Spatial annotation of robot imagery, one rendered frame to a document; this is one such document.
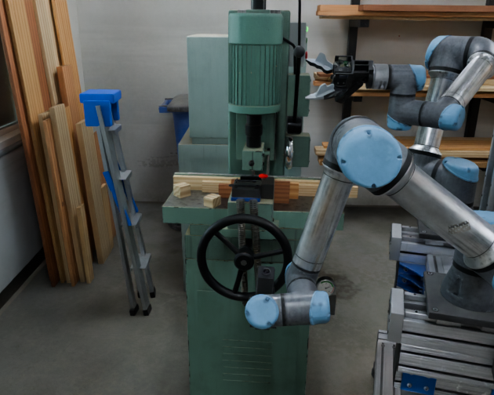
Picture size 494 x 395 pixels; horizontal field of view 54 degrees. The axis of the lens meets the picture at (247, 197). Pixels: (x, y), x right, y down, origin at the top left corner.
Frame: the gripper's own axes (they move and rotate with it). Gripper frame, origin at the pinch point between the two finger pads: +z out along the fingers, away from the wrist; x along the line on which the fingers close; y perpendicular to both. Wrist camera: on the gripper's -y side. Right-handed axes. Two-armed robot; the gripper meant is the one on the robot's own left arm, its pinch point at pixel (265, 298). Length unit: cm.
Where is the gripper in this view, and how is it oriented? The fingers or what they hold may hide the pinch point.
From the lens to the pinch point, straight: 147.1
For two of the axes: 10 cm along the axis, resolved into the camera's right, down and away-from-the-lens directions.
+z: 0.6, 1.8, 9.8
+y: -0.5, 9.8, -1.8
